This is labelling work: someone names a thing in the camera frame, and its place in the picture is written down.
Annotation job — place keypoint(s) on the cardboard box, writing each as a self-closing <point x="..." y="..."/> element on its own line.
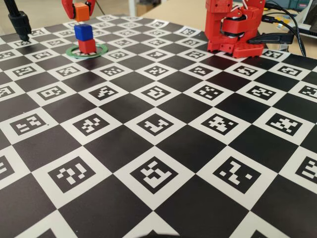
<point x="144" y="10"/>

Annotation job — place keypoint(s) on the orange cube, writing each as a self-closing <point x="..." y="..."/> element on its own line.
<point x="82" y="12"/>

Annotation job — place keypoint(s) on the red cube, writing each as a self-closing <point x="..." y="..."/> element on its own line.
<point x="86" y="45"/>

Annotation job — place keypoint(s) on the blue cube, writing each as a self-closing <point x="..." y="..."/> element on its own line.
<point x="83" y="31"/>

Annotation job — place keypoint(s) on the black white marker board mat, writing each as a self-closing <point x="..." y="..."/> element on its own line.
<point x="123" y="148"/>

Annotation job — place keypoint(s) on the white table leg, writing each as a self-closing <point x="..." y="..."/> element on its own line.
<point x="133" y="7"/>

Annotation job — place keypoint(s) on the red robot base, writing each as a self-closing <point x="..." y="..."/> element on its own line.
<point x="247" y="50"/>

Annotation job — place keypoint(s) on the grey white device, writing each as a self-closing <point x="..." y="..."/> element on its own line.
<point x="308" y="15"/>

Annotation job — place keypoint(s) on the black usb plug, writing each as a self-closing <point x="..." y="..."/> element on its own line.
<point x="271" y="19"/>

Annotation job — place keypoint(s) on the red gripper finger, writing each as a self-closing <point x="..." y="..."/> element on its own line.
<point x="68" y="8"/>
<point x="92" y="6"/>

